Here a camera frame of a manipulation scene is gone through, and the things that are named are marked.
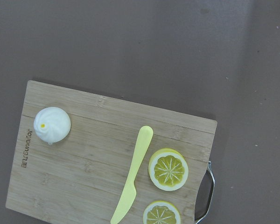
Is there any white steamed bun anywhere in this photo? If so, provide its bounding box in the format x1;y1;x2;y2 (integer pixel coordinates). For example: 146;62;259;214
34;107;71;145

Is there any thick lemon half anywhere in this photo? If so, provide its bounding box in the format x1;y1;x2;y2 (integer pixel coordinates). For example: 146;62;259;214
148;148;189;191

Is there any yellow plastic knife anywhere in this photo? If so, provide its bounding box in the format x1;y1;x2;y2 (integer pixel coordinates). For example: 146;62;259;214
110;126;154;224

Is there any thin lemon slice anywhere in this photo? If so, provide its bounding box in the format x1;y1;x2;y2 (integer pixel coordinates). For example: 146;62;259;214
143;201;181;224

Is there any bamboo cutting board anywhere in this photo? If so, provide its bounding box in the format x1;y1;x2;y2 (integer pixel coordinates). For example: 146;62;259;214
6;80;217;224

